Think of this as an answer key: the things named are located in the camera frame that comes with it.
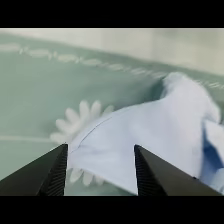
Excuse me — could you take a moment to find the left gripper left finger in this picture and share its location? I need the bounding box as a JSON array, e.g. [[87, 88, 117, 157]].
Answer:
[[0, 143, 69, 197]]

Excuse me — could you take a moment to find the light blue shirt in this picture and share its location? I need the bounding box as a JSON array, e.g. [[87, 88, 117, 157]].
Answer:
[[67, 71, 224, 196]]

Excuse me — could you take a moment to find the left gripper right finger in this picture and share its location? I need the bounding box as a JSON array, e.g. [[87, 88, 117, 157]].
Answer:
[[133, 143, 224, 197]]

